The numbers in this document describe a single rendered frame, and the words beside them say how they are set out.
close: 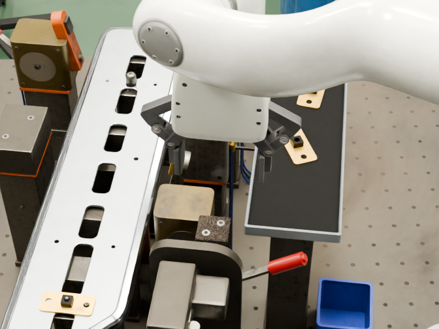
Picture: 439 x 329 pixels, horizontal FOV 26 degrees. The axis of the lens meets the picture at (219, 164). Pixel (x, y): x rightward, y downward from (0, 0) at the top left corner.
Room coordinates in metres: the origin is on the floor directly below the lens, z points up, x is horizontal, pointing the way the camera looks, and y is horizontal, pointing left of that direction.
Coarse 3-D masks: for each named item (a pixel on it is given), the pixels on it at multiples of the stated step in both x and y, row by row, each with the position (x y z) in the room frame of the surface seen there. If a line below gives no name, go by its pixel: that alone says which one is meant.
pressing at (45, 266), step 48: (96, 48) 1.52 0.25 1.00; (96, 96) 1.37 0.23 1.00; (144, 96) 1.37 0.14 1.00; (96, 144) 1.23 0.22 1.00; (144, 144) 1.23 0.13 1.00; (48, 192) 1.12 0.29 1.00; (144, 192) 1.11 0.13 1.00; (48, 240) 1.01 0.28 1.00; (96, 240) 1.01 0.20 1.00; (144, 240) 1.01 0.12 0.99; (48, 288) 0.91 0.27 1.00; (96, 288) 0.91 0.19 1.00
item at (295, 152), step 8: (296, 136) 1.07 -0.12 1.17; (304, 136) 1.08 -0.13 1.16; (288, 144) 1.06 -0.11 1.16; (296, 144) 1.06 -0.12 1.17; (304, 144) 1.06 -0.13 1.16; (288, 152) 1.05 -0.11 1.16; (296, 152) 1.05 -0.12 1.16; (304, 152) 1.05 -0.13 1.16; (312, 152) 1.05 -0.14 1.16; (296, 160) 1.03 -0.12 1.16; (304, 160) 1.03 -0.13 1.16; (312, 160) 1.03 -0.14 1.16
